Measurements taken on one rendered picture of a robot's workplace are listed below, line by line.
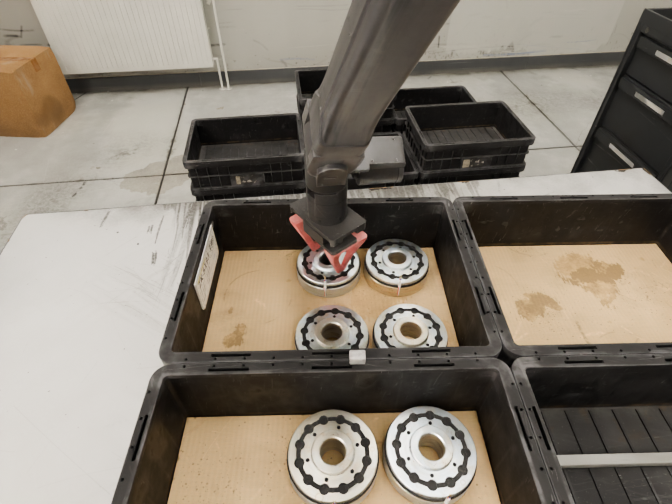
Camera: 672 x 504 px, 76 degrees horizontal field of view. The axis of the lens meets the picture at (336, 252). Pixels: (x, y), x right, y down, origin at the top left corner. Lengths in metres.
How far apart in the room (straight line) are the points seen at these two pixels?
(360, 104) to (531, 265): 0.50
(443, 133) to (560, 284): 1.15
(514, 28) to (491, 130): 1.98
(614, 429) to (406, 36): 0.53
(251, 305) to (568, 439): 0.46
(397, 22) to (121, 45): 3.19
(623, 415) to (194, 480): 0.53
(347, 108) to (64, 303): 0.75
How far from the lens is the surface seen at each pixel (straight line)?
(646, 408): 0.71
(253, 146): 1.73
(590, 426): 0.66
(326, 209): 0.59
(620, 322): 0.78
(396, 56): 0.33
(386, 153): 0.55
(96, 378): 0.86
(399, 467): 0.53
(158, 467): 0.54
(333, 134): 0.43
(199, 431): 0.60
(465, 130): 1.88
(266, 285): 0.71
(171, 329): 0.56
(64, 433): 0.83
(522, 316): 0.72
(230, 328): 0.67
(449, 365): 0.53
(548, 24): 3.94
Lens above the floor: 1.36
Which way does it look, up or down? 45 degrees down
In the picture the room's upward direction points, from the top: straight up
